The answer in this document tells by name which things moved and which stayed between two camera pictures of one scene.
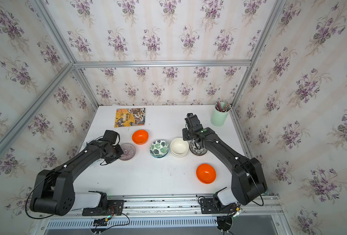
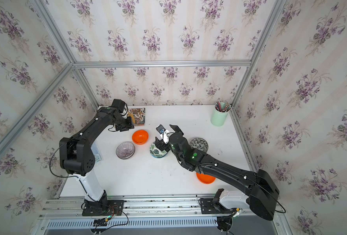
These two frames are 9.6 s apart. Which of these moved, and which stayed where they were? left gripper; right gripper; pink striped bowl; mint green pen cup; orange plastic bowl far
Moved: right gripper; left gripper
Stayed: orange plastic bowl far; mint green pen cup; pink striped bowl
